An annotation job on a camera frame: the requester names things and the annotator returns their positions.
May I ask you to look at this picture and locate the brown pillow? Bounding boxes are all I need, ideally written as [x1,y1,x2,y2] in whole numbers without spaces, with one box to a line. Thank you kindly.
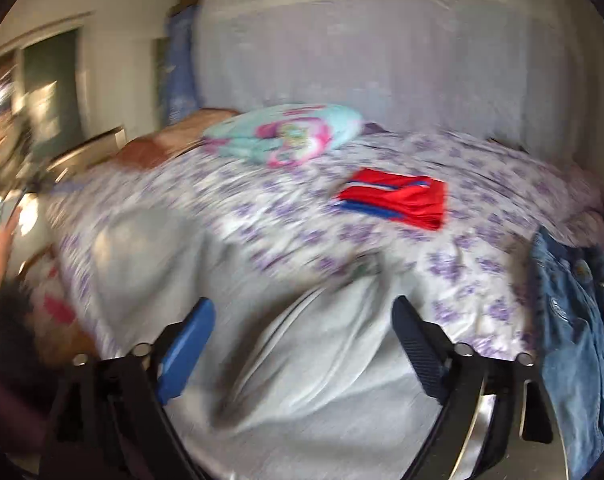
[110,109,239,172]

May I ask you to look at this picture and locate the red folded pants blue stripes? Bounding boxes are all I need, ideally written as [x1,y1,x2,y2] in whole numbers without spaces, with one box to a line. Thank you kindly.
[332,167,449,231]

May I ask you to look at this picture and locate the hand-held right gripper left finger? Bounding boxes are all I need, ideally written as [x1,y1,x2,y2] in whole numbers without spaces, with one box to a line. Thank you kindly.
[46,298,217,480]

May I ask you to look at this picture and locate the bed with purple floral sheet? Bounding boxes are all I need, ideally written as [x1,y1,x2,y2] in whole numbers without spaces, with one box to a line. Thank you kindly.
[40,125,604,480]

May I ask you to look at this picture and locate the light blue pink pillow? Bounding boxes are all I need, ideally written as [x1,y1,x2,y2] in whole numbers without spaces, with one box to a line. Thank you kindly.
[202,103,365,169]

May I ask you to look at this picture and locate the blue denim pants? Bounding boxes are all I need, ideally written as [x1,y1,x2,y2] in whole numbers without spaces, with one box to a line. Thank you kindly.
[528,225,604,480]

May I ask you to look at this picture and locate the light grey pants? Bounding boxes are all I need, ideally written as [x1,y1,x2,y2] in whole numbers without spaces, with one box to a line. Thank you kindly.
[94,205,463,480]

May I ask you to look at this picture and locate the green window pane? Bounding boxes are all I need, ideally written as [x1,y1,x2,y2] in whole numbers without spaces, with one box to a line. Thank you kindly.
[22,29,83,147]

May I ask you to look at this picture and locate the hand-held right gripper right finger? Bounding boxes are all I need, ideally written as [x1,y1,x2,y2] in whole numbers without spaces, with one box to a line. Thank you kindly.
[391,295,554,480]

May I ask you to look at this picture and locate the pink printed cloth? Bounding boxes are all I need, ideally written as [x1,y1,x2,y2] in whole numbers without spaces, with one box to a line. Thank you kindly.
[30,259,98,358]

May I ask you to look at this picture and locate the grey fabric headboard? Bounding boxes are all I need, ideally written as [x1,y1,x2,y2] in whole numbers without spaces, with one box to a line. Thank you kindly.
[192,0,585,153]

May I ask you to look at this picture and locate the blue printed hanging cloth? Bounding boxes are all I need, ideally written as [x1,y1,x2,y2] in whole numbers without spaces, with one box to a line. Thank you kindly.
[161,4,203,122]

